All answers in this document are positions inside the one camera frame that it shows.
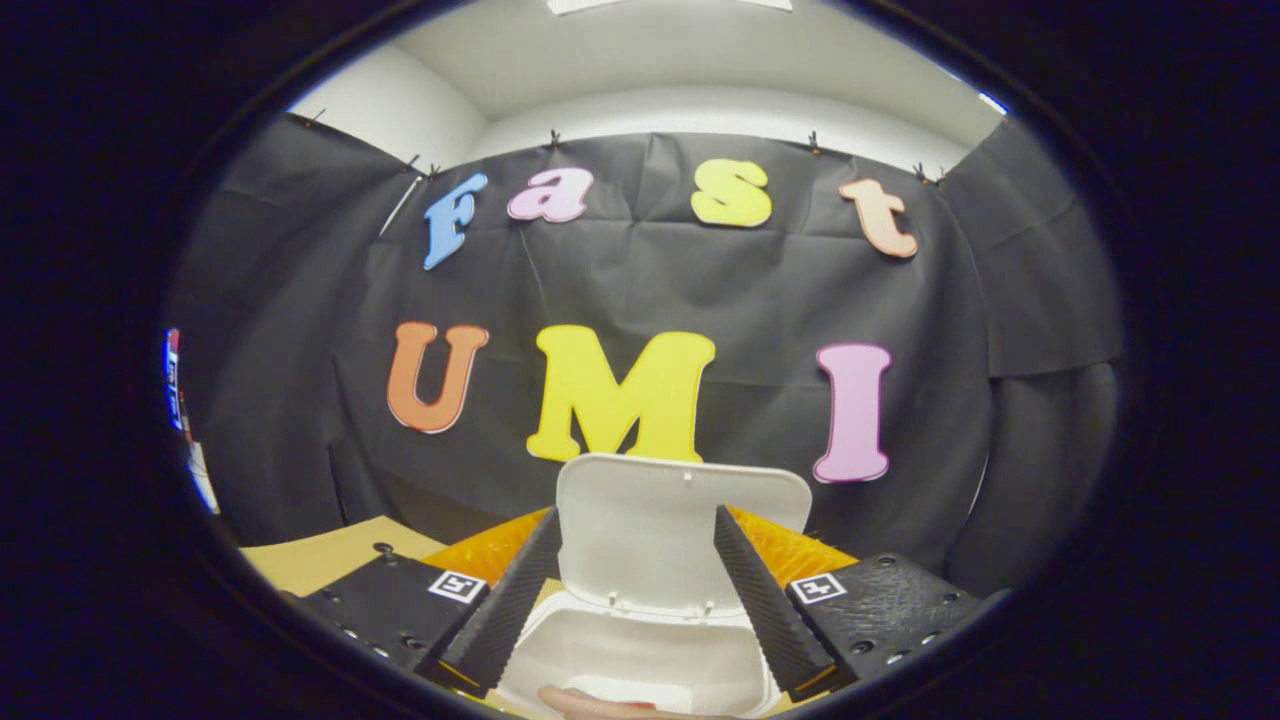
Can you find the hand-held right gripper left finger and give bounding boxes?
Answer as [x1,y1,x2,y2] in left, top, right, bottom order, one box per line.
[295,505,564,698]

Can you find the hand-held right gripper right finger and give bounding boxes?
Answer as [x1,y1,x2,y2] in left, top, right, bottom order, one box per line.
[713,505,986,701]

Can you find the white desktop garbage bin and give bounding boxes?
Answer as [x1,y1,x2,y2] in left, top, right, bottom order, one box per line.
[495,453,813,719]

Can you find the white side desk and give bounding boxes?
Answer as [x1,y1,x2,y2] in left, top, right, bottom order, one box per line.
[190,440,221,516]

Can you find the ceiling light panel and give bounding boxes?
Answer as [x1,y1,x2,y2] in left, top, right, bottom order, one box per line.
[548,0,791,15]

